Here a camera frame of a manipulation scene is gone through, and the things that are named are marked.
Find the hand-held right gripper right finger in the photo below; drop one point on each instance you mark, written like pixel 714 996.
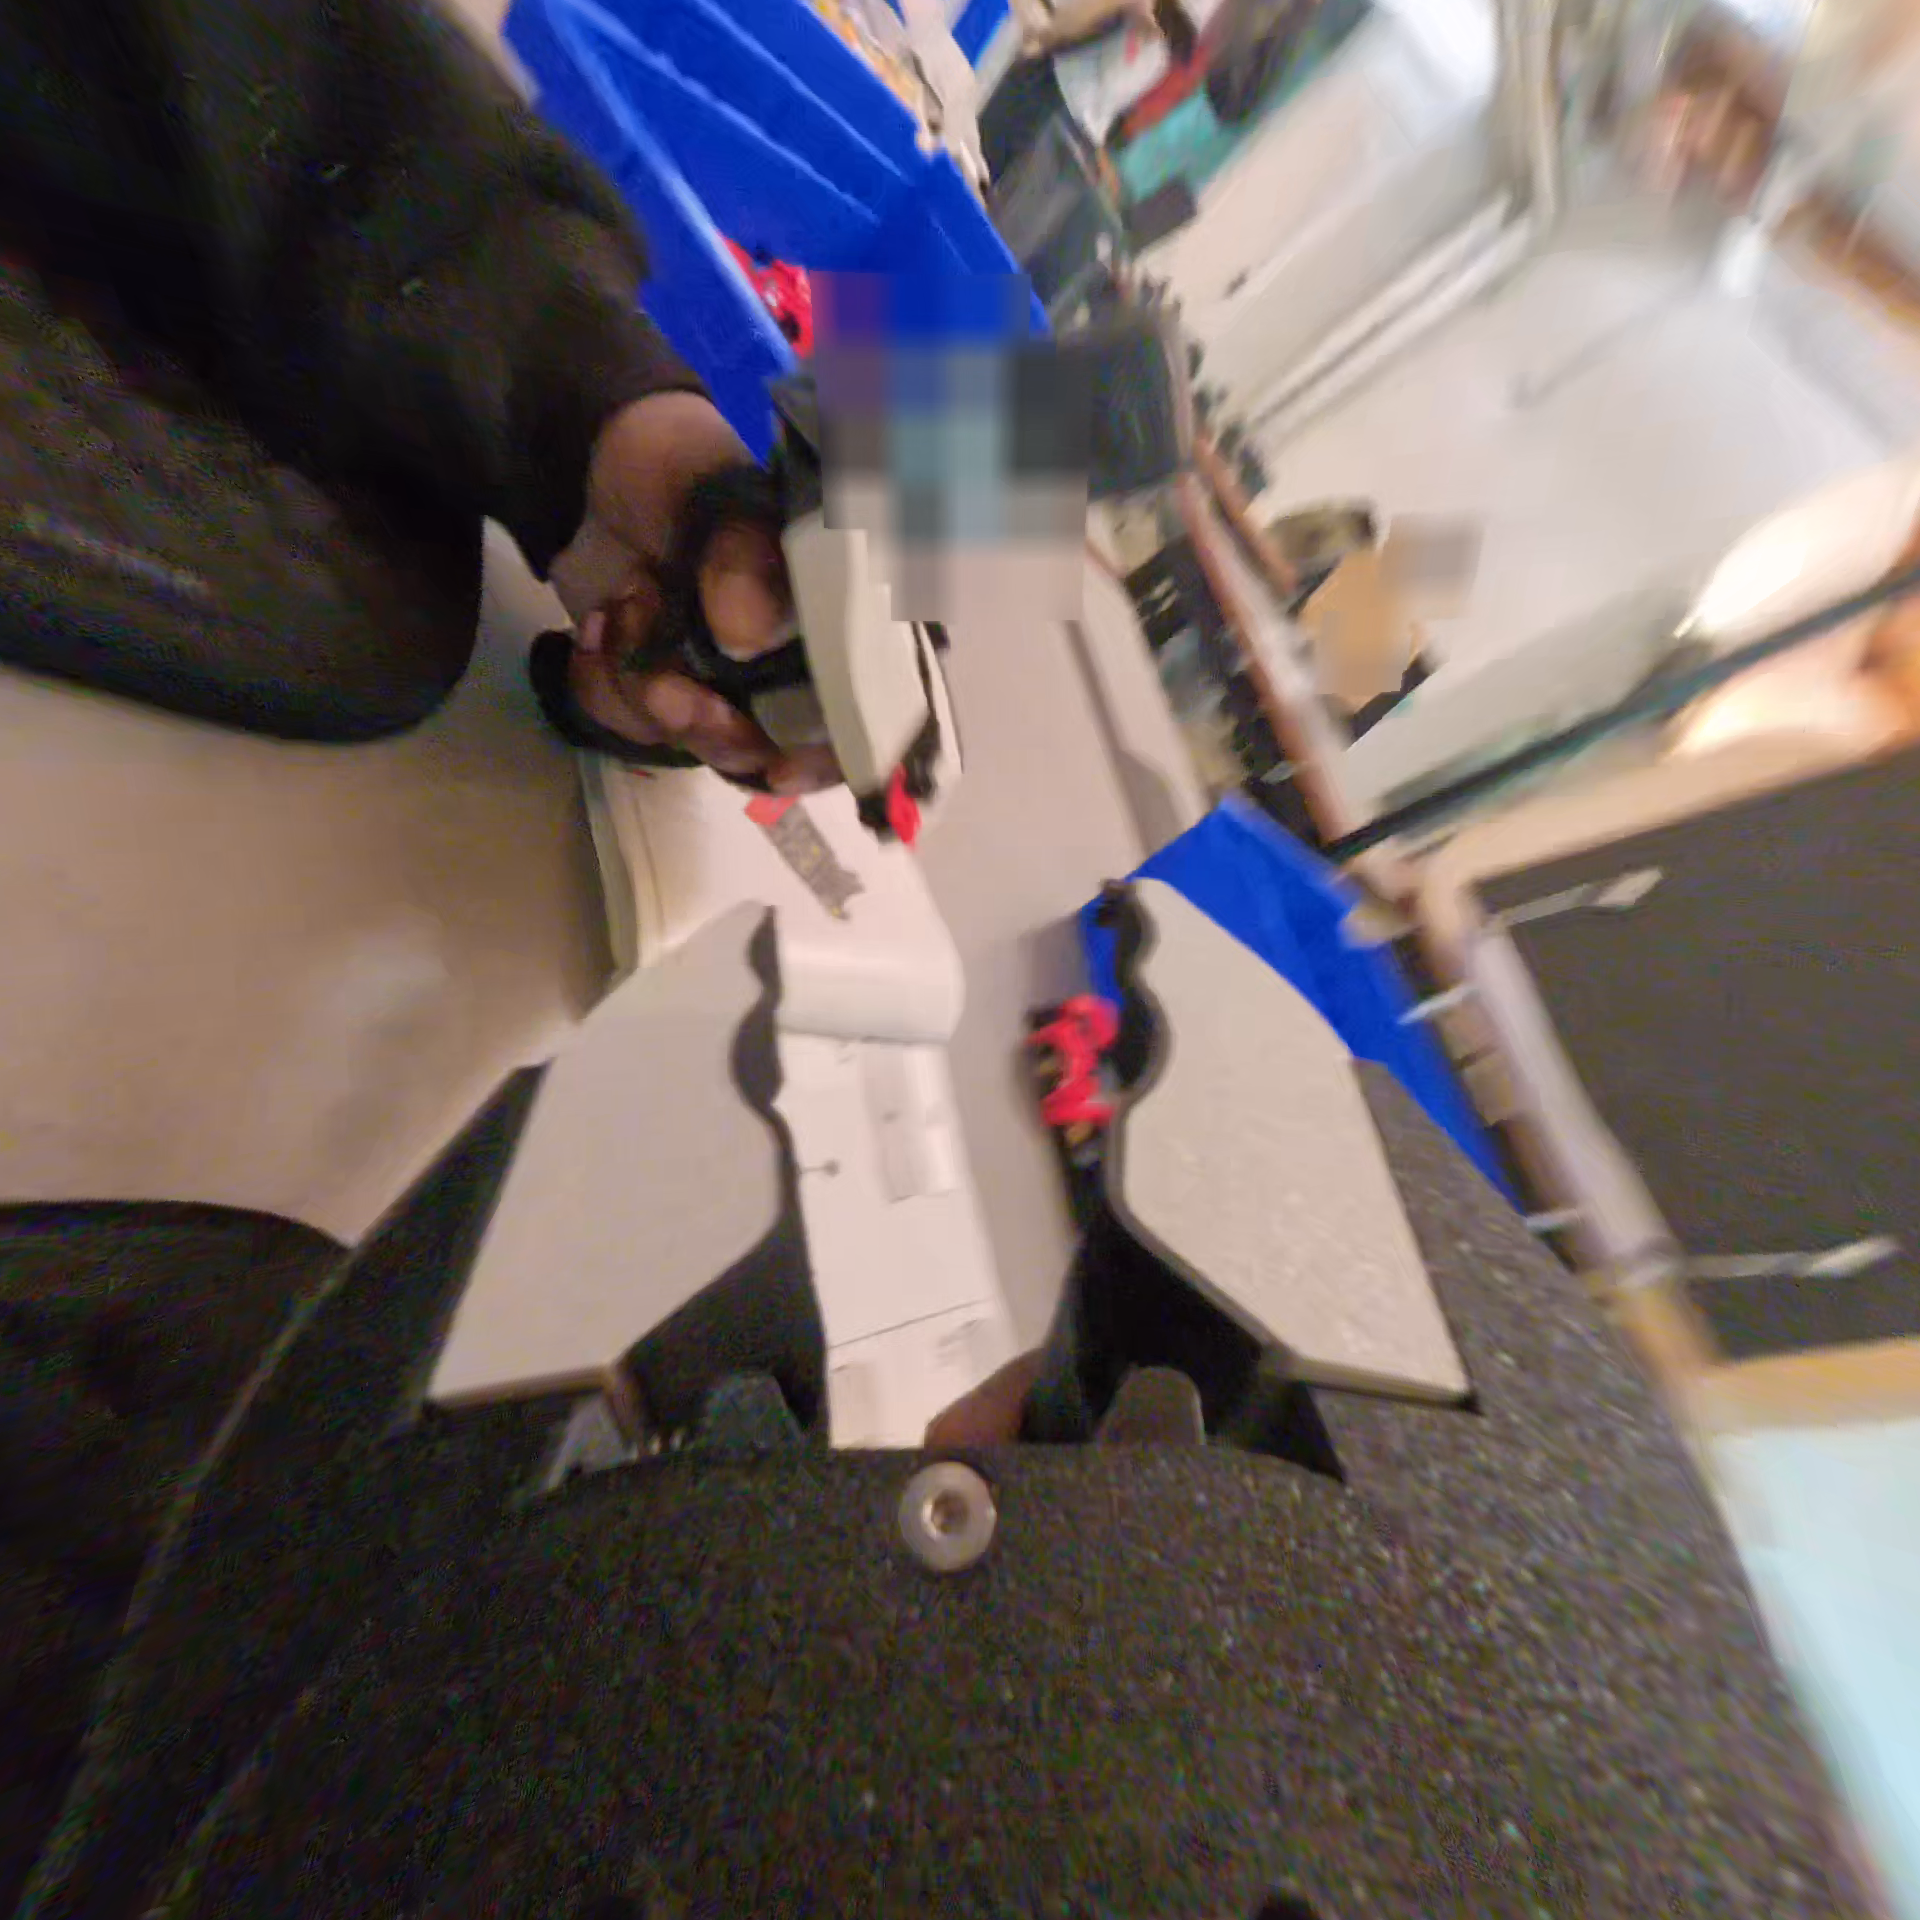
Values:
pixel 1277 1185

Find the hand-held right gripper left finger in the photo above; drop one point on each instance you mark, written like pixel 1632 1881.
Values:
pixel 629 1169

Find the red lego piece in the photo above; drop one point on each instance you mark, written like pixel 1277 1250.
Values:
pixel 777 299
pixel 1075 1070

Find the blue plastic bin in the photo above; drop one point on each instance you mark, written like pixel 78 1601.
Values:
pixel 1292 916
pixel 750 137

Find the person's left forearm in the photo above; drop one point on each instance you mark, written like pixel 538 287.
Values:
pixel 375 258

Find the person's left hand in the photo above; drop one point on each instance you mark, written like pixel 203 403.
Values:
pixel 621 509

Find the white instruction booklet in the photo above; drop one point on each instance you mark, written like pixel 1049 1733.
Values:
pixel 886 1185

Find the person's dark trousers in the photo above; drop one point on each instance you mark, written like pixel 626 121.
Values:
pixel 105 1424

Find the wooden table rail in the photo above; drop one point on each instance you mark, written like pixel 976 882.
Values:
pixel 1352 839

